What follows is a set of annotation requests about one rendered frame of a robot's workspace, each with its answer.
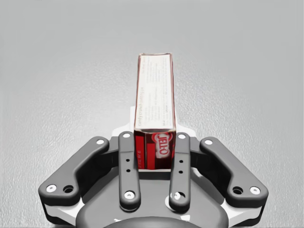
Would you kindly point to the red and white carton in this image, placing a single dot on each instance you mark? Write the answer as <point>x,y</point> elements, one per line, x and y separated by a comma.
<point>154,107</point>

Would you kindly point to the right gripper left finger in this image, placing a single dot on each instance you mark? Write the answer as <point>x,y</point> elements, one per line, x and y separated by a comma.
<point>83,166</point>

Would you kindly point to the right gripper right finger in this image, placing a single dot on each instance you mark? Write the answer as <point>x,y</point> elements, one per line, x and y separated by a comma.
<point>213,166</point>

